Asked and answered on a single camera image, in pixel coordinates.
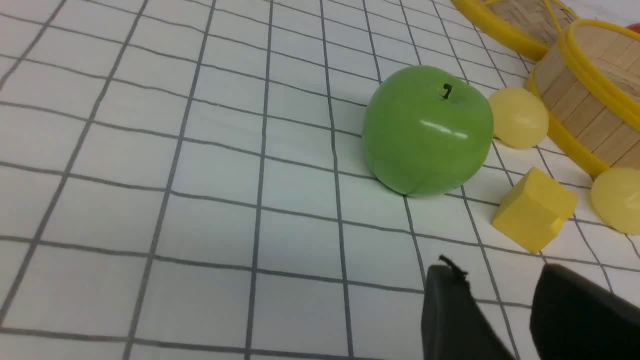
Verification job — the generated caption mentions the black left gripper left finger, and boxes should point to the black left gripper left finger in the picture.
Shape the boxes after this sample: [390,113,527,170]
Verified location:
[421,255,514,360]

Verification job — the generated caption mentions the bamboo steamer lid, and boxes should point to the bamboo steamer lid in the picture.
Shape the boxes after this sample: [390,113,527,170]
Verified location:
[452,0,579,62]

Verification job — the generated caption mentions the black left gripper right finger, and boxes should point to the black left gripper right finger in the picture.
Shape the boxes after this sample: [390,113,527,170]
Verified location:
[530,263,640,360]

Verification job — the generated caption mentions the yellow bun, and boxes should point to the yellow bun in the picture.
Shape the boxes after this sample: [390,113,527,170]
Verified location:
[487,87,549,150]
[590,167,640,235]

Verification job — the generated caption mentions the bamboo steamer tray yellow rim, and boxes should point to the bamboo steamer tray yellow rim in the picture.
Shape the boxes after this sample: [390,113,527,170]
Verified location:
[525,19,640,178]

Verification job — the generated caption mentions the red tomato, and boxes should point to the red tomato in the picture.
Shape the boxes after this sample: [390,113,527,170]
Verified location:
[626,22,640,34]

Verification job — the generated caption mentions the yellow cube block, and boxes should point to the yellow cube block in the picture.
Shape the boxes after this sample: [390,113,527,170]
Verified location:
[491,167,578,255]

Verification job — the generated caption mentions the green apple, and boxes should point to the green apple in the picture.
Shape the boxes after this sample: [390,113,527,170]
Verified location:
[362,65,494,198]

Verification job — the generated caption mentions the yellow bun front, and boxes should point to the yellow bun front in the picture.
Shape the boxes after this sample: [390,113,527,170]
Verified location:
[590,167,640,235]

